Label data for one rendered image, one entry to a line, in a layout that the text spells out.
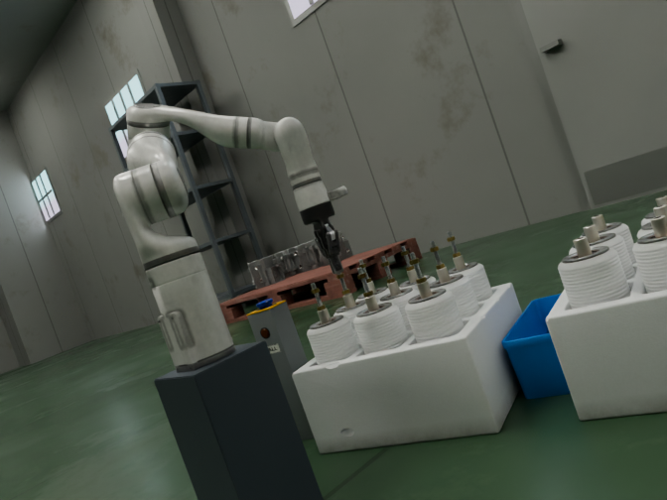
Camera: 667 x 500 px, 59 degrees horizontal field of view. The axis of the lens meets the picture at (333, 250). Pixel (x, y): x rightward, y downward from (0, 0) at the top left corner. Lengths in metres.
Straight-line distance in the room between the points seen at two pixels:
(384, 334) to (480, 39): 3.35
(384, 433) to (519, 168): 3.23
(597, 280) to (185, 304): 0.65
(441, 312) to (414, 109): 3.60
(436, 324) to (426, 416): 0.17
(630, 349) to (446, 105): 3.59
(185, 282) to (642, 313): 0.70
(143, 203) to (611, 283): 0.75
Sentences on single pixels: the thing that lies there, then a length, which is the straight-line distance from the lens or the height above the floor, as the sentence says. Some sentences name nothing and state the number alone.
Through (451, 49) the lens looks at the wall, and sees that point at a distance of 4.42.
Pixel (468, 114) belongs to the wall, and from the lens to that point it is 4.37.
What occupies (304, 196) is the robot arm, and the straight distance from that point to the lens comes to 1.30.
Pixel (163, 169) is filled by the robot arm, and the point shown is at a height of 0.61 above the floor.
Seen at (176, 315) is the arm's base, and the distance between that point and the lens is 0.94.
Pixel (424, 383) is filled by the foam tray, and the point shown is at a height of 0.11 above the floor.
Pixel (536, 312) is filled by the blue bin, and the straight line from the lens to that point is 1.44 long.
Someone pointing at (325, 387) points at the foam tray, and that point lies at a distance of 1.21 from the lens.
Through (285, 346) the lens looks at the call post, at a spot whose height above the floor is 0.22.
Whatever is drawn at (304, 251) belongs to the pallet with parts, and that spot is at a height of 0.34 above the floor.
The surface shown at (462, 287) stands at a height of 0.24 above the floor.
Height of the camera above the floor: 0.43
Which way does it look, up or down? 2 degrees down
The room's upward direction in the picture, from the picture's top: 20 degrees counter-clockwise
